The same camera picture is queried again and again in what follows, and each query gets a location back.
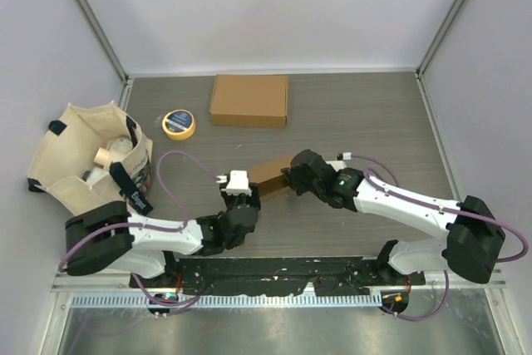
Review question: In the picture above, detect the large brown cardboard box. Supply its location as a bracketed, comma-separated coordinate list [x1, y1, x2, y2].
[209, 75, 288, 129]

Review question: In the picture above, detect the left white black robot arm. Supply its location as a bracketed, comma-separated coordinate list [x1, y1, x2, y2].
[60, 186, 261, 288]

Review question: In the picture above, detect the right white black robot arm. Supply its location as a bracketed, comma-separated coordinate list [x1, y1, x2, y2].
[282, 150, 505, 284]

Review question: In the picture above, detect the yellow masking tape roll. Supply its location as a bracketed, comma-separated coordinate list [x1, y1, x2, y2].
[161, 109, 196, 141]

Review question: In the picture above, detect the cardboard tube in bag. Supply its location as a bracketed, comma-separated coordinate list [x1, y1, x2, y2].
[93, 147, 111, 167]

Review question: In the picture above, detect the beige canvas tote bag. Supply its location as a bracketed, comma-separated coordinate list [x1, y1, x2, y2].
[27, 102, 153, 216]

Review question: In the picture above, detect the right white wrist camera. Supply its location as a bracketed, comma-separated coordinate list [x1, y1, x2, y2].
[326, 152, 352, 172]

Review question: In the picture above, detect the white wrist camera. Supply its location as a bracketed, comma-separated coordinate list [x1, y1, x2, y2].
[326, 152, 352, 172]
[216, 170, 252, 196]

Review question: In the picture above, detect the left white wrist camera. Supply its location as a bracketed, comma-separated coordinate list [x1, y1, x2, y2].
[216, 170, 252, 196]

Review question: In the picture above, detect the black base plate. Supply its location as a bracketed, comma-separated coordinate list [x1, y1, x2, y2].
[140, 257, 426, 297]

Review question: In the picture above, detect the white slotted cable duct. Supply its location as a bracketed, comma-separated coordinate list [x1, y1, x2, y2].
[70, 290, 382, 309]

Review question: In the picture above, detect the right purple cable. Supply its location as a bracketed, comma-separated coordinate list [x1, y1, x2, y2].
[348, 153, 528, 323]

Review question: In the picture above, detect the purple cable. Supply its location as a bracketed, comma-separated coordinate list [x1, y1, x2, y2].
[348, 153, 528, 323]
[57, 150, 225, 314]

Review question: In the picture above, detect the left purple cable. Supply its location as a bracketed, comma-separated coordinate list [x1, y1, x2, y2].
[57, 150, 225, 314]

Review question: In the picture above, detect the left aluminium frame post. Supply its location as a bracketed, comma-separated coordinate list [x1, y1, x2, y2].
[73, 0, 129, 84]

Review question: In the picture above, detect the aluminium frame post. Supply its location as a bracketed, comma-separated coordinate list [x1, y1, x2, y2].
[416, 0, 469, 78]
[73, 0, 129, 84]

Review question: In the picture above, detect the right aluminium frame post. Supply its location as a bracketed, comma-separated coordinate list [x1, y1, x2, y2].
[416, 0, 469, 78]

